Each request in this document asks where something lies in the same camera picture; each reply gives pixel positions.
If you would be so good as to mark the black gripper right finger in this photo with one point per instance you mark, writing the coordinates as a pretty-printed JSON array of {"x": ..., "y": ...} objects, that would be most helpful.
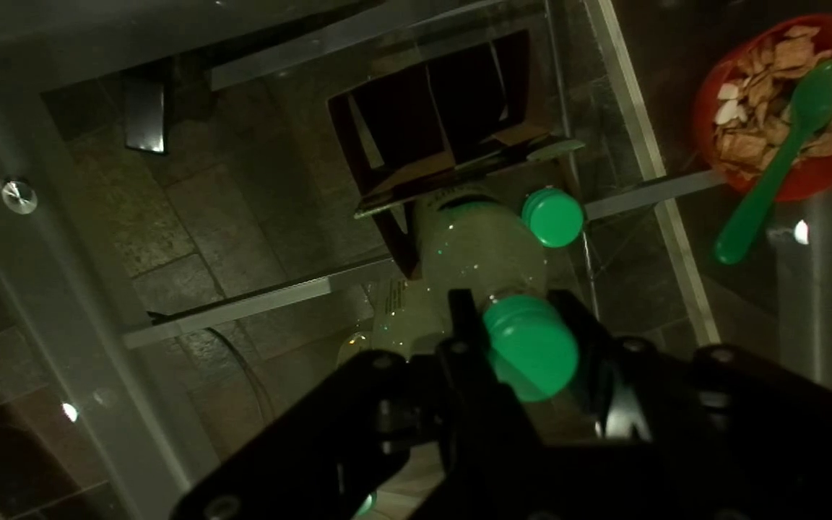
[{"x": 593, "y": 355}]

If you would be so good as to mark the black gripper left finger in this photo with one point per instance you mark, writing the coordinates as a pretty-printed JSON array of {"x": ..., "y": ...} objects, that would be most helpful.
[{"x": 464, "y": 355}]

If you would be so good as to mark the clear bottle with green cap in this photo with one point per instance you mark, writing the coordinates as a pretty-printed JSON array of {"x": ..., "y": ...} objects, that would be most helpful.
[
  {"x": 554, "y": 216},
  {"x": 532, "y": 346}
]

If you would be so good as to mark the green plastic spoon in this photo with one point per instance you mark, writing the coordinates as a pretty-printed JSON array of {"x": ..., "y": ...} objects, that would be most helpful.
[{"x": 781, "y": 161}]

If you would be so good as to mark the red bowl with chips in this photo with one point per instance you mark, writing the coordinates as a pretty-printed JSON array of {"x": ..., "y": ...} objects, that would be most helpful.
[{"x": 787, "y": 104}]

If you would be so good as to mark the black table foot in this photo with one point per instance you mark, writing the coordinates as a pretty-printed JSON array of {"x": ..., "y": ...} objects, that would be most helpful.
[{"x": 145, "y": 109}]

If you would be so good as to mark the round metal table bolt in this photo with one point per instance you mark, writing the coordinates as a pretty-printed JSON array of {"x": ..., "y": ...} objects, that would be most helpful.
[{"x": 20, "y": 193}]

